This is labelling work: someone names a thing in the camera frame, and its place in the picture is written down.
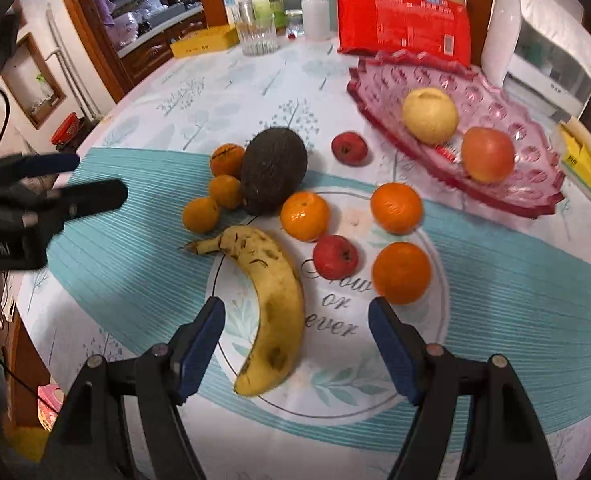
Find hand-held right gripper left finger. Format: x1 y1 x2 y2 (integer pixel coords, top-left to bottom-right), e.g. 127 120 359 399
40 296 226 480

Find dark green avocado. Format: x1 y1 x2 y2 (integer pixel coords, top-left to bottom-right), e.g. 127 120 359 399
240 127 309 217

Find wooden picture frame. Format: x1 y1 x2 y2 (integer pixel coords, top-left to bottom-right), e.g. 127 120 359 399
0 32 69 131

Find small dark-marked mandarin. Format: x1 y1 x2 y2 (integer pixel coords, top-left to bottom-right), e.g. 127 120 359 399
210 143 246 179

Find yellow flat box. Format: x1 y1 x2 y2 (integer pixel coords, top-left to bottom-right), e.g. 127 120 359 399
170 25 240 59

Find yellow tissue pack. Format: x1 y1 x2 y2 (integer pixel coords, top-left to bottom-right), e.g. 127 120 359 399
555 116 591 202

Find large orange mandarin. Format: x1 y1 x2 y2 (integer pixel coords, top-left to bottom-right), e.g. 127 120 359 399
370 182 424 235
280 191 331 242
372 241 433 306

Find black cable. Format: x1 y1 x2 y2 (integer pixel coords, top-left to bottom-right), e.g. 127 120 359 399
0 87 11 161

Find white carton box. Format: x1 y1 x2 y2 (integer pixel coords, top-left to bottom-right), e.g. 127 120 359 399
222 0 249 26

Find red round container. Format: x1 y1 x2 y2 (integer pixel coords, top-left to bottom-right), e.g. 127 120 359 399
50 112 84 146

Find pink object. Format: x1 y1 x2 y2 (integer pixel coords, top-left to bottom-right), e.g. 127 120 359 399
36 382 66 433

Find large red-yellow apple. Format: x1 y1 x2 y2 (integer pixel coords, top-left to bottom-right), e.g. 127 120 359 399
461 127 516 184

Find yellow object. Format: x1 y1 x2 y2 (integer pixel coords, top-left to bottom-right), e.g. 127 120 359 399
6 425 49 463

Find small red apple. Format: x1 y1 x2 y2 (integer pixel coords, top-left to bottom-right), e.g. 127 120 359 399
312 234 360 281
331 131 369 167

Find red plastic package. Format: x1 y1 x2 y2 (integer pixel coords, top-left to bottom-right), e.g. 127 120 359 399
336 0 472 68

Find white wall pipes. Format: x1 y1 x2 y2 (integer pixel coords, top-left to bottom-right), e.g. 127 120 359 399
46 5 99 126

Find clear bottle with green label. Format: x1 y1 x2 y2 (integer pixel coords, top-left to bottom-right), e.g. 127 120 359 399
252 0 287 36

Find teal striped placemat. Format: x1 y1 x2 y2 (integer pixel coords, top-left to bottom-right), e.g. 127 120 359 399
46 147 591 453

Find white cloth cover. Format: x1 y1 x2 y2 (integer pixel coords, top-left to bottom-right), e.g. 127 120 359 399
500 0 591 103

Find ribbed glass tumbler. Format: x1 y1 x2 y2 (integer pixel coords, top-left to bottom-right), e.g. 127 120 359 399
236 14 280 57

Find yellow spotted banana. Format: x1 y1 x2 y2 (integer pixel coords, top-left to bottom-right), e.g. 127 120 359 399
178 225 307 397

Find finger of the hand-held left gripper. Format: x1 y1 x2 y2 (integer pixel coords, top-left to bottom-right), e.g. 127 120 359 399
26 179 129 226
0 152 80 184

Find white squeeze bottle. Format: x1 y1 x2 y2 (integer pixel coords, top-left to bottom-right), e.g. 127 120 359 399
301 0 332 42

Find yellow round pear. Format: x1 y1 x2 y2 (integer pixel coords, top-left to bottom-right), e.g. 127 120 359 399
402 87 460 147

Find white countertop appliance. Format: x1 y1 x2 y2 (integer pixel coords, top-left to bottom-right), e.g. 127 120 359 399
480 0 591 117

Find purple plastic bag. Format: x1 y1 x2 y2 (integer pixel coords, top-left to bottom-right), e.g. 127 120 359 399
90 0 141 43

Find pink glass fruit bowl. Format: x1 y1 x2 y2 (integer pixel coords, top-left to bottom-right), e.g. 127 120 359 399
346 50 566 219

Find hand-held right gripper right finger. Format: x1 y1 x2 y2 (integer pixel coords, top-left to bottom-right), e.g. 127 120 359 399
368 296 559 480

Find small plain mandarin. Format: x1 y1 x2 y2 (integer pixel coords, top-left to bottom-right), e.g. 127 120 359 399
208 174 244 211
182 196 221 234

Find white tree-print tablecloth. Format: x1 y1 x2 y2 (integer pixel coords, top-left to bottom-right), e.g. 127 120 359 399
16 35 591 480

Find wooden kitchen cabinet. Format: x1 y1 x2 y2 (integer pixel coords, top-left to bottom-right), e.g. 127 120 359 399
118 10 209 86

